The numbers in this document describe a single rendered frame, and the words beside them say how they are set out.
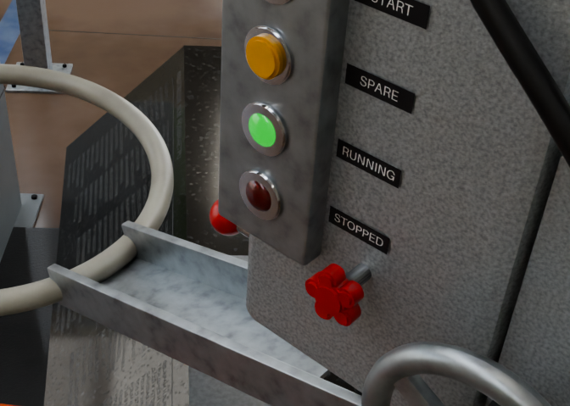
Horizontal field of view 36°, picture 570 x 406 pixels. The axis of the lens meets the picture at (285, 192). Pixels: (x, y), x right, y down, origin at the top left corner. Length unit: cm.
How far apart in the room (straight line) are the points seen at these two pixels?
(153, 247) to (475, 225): 62
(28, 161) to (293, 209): 232
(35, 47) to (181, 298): 224
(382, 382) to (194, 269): 51
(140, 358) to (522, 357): 69
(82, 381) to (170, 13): 262
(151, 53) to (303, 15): 292
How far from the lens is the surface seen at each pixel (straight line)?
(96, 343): 127
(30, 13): 311
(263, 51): 51
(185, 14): 370
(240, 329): 92
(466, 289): 53
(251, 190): 57
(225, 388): 104
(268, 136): 54
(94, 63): 335
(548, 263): 50
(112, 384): 118
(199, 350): 87
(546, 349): 54
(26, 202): 266
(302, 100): 51
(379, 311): 58
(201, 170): 135
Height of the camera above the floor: 162
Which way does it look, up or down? 37 degrees down
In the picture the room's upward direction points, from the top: 4 degrees clockwise
